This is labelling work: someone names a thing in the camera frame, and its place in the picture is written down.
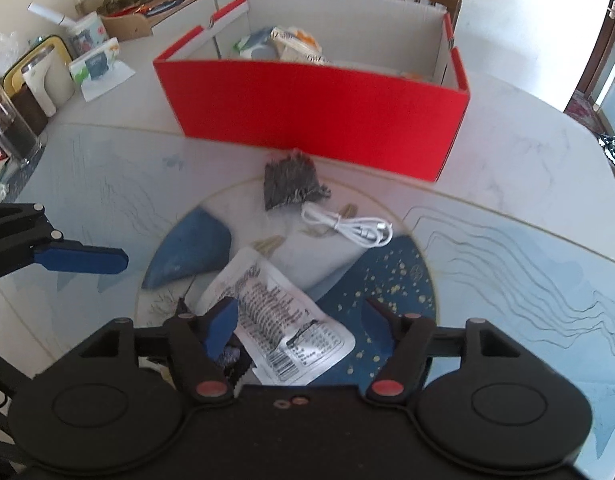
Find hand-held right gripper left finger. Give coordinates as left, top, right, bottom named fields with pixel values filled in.
left=77, top=296, right=240, bottom=405

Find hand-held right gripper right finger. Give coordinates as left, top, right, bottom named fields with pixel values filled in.
left=362, top=297, right=521, bottom=405

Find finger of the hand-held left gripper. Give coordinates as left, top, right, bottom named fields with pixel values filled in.
left=0, top=345, right=35, bottom=411
left=0, top=202, right=130, bottom=284

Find white sachet with black print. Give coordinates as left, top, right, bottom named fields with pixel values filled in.
left=194, top=247, right=357, bottom=387

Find red cardboard box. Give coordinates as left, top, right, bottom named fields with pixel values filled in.
left=152, top=0, right=471, bottom=183

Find blue white packet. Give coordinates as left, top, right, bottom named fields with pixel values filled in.
left=233, top=27, right=279, bottom=61

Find white orange packet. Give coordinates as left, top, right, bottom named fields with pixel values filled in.
left=270, top=26, right=323, bottom=63

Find white marble desktop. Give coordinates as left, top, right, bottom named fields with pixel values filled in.
left=0, top=35, right=615, bottom=480

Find small dark packet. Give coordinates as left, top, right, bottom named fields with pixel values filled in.
left=221, top=332, right=251, bottom=387

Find clear glass jar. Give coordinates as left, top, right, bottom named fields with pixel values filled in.
left=0, top=80, right=43, bottom=167

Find clear bag of black bits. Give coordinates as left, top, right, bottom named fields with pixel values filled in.
left=262, top=149, right=333, bottom=211

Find dark brown cup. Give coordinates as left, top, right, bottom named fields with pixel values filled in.
left=10, top=85, right=49, bottom=134

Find white electric kettle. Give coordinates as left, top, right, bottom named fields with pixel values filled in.
left=21, top=45, right=76, bottom=117

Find green white tissue pack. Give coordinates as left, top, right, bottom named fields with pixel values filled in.
left=68, top=37, right=137, bottom=101

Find yellow rimmed tray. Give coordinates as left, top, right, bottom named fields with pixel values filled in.
left=1, top=35, right=74, bottom=107

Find printed white mug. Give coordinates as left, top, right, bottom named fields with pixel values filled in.
left=67, top=12, right=108, bottom=59

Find open cardboard box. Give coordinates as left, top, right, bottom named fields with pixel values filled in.
left=100, top=6, right=156, bottom=42

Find white lint roller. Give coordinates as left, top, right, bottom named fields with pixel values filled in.
left=27, top=2, right=78, bottom=29

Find white sideboard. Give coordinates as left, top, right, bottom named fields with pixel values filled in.
left=77, top=0, right=262, bottom=42

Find black white sneakers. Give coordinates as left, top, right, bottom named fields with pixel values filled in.
left=597, top=132, right=615, bottom=171

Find red patterned rug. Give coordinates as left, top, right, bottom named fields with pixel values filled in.
left=566, top=97, right=597, bottom=122

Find brown wooden door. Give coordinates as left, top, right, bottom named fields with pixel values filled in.
left=562, top=0, right=615, bottom=117

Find white charging cable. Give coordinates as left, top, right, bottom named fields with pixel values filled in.
left=300, top=202, right=395, bottom=249

